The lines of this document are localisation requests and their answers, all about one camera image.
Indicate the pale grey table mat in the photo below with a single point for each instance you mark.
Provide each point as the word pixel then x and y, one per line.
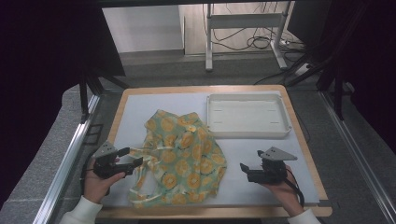
pixel 249 183

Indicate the green orange-print cloth bag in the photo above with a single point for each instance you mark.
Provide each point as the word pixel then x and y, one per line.
pixel 183 155

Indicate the white power strip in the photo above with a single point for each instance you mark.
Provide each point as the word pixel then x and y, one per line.
pixel 302 69

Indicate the aluminium rail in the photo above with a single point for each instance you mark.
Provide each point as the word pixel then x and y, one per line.
pixel 358 155
pixel 65 168

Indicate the black corner clip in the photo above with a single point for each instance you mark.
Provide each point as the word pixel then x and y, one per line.
pixel 325 203

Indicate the person's right hand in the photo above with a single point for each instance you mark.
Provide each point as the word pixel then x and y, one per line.
pixel 288 194

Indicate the white metal desk frame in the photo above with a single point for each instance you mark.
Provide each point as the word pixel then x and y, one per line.
pixel 243 21

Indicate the black tripod stand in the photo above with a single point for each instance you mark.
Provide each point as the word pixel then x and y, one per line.
pixel 84 93

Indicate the black metal stand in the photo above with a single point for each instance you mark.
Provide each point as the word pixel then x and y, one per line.
pixel 337 93

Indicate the white plastic tray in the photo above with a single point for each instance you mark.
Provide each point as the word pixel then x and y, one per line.
pixel 247 115

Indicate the dark curtain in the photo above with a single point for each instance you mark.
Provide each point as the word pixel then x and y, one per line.
pixel 37 77
pixel 367 62

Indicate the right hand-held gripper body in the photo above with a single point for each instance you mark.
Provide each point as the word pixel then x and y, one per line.
pixel 271 174

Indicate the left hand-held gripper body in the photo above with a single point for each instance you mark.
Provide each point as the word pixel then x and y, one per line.
pixel 107 165

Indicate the person's left hand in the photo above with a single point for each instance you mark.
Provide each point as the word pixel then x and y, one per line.
pixel 95 186

